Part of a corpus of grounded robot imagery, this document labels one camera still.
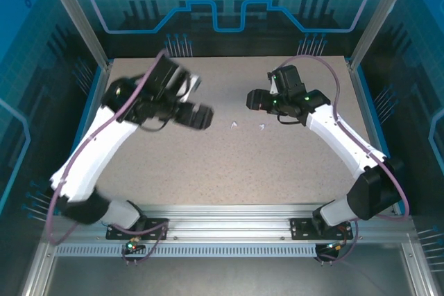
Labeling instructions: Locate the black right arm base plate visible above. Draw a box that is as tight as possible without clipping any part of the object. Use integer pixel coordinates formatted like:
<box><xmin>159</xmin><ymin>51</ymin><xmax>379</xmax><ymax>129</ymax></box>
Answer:
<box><xmin>289</xmin><ymin>218</ymin><xmax>358</xmax><ymax>241</ymax></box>

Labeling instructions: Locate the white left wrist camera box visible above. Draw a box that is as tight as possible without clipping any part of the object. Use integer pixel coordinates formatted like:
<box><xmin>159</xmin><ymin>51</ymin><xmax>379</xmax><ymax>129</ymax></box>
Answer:
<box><xmin>188</xmin><ymin>73</ymin><xmax>203</xmax><ymax>91</ymax></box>

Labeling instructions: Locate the aluminium mounting rail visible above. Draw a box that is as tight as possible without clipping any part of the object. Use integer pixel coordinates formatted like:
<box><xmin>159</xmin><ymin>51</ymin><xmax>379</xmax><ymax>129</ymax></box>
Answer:
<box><xmin>44</xmin><ymin>204</ymin><xmax>416</xmax><ymax>245</ymax></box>

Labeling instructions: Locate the slotted metal cable duct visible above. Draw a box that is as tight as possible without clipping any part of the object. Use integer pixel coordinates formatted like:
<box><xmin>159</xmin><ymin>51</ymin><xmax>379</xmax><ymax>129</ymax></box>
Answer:
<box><xmin>55</xmin><ymin>244</ymin><xmax>318</xmax><ymax>259</ymax></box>

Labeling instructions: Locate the aluminium frame post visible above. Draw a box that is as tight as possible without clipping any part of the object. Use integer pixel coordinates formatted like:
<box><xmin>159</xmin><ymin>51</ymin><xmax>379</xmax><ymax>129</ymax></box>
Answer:
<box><xmin>37</xmin><ymin>0</ymin><xmax>114</xmax><ymax>71</ymax></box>
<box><xmin>348</xmin><ymin>0</ymin><xmax>420</xmax><ymax>71</ymax></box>

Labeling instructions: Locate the aluminium table side rail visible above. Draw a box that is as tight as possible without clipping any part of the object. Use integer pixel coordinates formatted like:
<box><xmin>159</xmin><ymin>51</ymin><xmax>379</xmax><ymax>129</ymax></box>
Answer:
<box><xmin>346</xmin><ymin>62</ymin><xmax>410</xmax><ymax>216</ymax></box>
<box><xmin>57</xmin><ymin>62</ymin><xmax>114</xmax><ymax>216</ymax></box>

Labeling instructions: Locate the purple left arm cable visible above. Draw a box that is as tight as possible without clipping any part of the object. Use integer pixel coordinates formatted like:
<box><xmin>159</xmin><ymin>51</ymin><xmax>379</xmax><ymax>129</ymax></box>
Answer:
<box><xmin>46</xmin><ymin>49</ymin><xmax>171</xmax><ymax>266</ymax></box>

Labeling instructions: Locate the small connector with lights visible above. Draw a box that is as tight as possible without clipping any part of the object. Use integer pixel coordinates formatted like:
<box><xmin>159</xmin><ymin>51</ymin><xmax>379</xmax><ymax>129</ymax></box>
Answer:
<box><xmin>123</xmin><ymin>236</ymin><xmax>146</xmax><ymax>254</ymax></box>
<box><xmin>324</xmin><ymin>240</ymin><xmax>348</xmax><ymax>252</ymax></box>

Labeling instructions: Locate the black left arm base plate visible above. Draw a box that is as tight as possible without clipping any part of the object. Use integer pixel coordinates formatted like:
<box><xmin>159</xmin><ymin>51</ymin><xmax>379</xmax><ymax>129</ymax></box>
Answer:
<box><xmin>105</xmin><ymin>218</ymin><xmax>170</xmax><ymax>241</ymax></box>

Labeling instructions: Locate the metal shelf panel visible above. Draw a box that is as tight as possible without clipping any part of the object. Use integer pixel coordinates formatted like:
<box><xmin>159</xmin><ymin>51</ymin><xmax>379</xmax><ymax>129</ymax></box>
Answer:
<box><xmin>19</xmin><ymin>233</ymin><xmax>438</xmax><ymax>296</ymax></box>

